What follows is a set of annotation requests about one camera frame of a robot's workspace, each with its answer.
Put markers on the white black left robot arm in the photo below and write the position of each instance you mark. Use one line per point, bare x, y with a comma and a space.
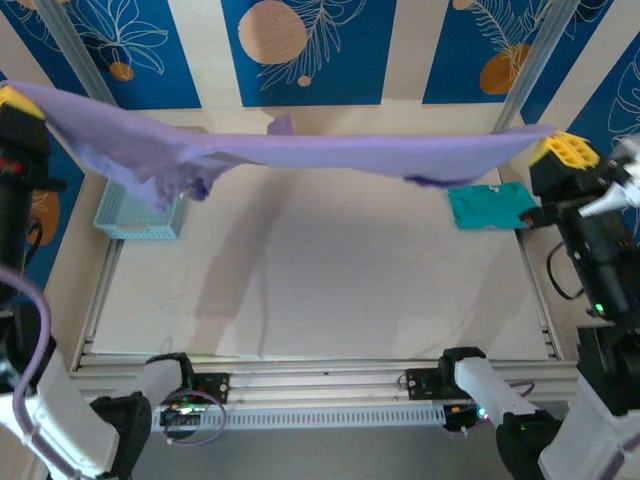
75, 440

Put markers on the light blue plastic basket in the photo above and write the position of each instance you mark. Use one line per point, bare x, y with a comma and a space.
135, 231

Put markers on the purple t-shirt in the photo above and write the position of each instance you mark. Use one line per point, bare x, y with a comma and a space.
325, 150

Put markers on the white table cover sheet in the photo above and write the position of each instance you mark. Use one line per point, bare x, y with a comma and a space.
350, 275

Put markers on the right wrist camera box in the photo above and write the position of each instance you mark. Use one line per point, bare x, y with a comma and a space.
612, 197

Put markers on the aluminium frame post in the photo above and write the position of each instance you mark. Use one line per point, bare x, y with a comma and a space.
536, 60
74, 45

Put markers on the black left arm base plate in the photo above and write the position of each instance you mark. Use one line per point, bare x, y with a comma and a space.
215, 387

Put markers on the teal t-shirt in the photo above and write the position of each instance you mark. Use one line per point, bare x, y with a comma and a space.
490, 210

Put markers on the long aluminium mounting rail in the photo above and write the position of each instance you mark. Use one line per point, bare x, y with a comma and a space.
325, 380

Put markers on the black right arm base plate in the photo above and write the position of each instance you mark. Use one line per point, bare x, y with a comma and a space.
420, 384

